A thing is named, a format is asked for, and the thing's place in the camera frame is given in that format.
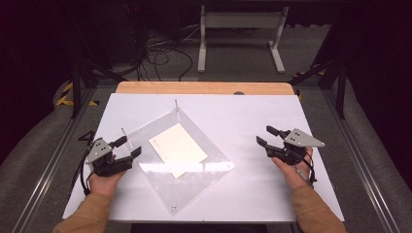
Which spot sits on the white board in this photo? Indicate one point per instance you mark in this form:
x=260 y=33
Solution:
x=259 y=194

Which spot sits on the white metal stand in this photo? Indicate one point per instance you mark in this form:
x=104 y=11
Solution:
x=243 y=20

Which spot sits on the clear acrylic frame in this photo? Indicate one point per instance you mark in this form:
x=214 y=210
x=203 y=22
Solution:
x=191 y=181

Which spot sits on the yellow and black floor tape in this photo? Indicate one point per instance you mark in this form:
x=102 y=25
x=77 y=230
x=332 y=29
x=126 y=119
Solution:
x=66 y=97

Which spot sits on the black tripod stand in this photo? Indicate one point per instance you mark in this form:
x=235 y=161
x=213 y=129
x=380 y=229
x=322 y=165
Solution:
x=340 y=90
x=76 y=87

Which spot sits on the cream paper card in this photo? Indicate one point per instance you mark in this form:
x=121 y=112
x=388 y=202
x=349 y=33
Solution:
x=177 y=149

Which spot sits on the person's right hand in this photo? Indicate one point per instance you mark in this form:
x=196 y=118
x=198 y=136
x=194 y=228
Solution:
x=295 y=174

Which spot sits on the aluminium floor rail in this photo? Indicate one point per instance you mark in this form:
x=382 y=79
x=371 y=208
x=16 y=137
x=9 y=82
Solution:
x=362 y=168
x=48 y=168

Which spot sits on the person's left hand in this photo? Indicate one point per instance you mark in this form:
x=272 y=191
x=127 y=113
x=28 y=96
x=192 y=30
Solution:
x=104 y=183

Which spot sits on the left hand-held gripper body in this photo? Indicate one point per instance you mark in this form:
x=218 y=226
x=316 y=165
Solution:
x=101 y=151

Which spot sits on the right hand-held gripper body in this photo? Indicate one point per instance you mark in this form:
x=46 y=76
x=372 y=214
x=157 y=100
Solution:
x=299 y=139

